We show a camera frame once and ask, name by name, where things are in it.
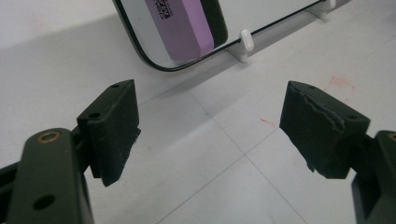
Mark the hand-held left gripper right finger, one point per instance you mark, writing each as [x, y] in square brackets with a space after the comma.
[320, 137]

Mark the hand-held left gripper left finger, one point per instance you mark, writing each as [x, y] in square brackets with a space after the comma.
[113, 133]

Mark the purple whiteboard eraser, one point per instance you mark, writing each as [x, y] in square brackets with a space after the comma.
[186, 28]

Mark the black-framed whiteboard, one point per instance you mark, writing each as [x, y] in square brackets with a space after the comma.
[264, 12]

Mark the white whiteboard stand foot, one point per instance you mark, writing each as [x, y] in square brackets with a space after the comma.
[323, 7]
[246, 40]

